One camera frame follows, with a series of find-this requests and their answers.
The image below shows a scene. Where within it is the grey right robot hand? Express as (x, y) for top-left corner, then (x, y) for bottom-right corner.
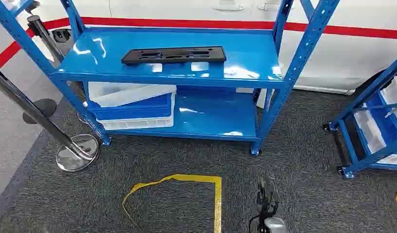
(255, 175), (280, 222)

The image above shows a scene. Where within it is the black plastic panel with cutouts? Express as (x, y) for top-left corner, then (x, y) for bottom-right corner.
(121, 46), (227, 66)

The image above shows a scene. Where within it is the yellow floor tape square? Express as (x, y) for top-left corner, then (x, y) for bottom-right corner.
(122, 174), (223, 233)

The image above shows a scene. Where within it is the translucent plastic storage bin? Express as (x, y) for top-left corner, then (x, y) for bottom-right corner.
(380, 76), (397, 129)
(352, 109), (387, 154)

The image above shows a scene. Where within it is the blue wheeled bin rack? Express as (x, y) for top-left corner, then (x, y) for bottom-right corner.
(324, 53), (397, 179)

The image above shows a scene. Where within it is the white car body red stripe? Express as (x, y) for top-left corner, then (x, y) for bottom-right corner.
(0, 0), (397, 96)

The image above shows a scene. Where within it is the blue metal shelf rack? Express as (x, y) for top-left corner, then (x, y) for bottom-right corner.
(0, 0), (341, 157)

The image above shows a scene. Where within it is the translucent white plastic bin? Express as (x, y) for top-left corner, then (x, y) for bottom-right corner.
(88, 82), (177, 108)

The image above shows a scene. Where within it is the black stanchion with chrome base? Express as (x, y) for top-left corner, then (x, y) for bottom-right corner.
(0, 66), (100, 172)

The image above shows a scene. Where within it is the black round base disc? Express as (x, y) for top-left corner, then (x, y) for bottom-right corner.
(22, 99), (58, 125)

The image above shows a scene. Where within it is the black stanchion post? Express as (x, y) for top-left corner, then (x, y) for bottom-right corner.
(26, 14), (65, 64)

